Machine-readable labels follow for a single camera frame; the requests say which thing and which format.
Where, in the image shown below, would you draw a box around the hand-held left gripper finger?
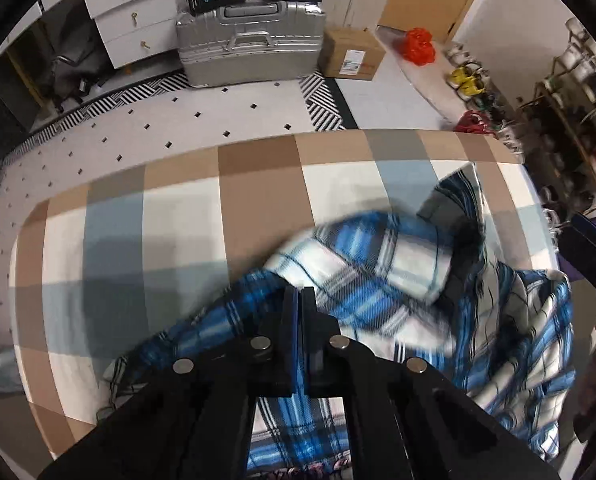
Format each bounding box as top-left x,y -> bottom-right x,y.
38,285 -> 303,480
303,286 -> 561,480

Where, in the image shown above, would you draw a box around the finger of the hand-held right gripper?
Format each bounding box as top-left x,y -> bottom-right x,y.
558,212 -> 596,306

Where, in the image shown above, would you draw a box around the blue plaid shirt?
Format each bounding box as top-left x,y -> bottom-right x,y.
98,167 -> 576,480

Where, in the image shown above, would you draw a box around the white sneakers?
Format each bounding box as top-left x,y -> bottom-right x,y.
443,41 -> 481,63
493,120 -> 525,161

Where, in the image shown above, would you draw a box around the red shoes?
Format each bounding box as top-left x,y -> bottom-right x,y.
453,110 -> 496,135

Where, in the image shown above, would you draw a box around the yellow sneakers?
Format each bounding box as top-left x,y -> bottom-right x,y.
449,62 -> 488,97

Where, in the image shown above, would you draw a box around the white rug with black diamonds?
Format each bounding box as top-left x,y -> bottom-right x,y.
0,69 -> 359,361

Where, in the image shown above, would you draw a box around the red plastic bag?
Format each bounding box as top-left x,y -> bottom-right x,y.
402,27 -> 437,66

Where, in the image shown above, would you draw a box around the silver aluminium suitcase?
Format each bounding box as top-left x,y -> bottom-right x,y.
175,0 -> 327,86

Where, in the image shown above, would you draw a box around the brown cardboard box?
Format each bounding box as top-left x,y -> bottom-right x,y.
318,27 -> 389,82

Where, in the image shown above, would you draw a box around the black duffel bag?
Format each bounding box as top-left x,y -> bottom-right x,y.
48,45 -> 111,111

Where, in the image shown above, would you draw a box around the white desk with drawers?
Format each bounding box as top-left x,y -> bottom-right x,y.
0,0 -> 177,70

